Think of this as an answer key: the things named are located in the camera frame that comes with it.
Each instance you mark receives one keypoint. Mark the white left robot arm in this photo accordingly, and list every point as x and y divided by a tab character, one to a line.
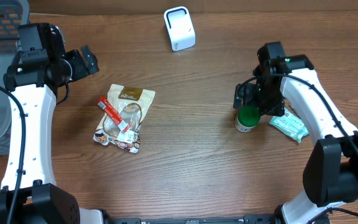
29	193

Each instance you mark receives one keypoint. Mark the green lid jar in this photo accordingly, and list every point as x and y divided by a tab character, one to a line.
247	118

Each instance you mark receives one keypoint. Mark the white barcode scanner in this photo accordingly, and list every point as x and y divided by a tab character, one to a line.
179	28

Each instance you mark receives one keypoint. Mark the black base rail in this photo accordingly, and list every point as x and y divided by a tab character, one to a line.
191	220

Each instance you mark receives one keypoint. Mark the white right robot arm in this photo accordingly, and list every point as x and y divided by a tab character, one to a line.
330	178

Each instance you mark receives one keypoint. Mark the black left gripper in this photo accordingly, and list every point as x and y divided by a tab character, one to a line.
81	62

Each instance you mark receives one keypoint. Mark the teal snack packet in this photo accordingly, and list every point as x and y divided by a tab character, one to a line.
290	125

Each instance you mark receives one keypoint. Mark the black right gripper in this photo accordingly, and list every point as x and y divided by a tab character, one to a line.
278	107

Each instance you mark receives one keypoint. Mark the beige cookie pouch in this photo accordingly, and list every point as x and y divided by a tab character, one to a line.
132	104

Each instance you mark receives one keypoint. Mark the red stick packet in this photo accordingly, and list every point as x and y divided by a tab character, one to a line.
105	105

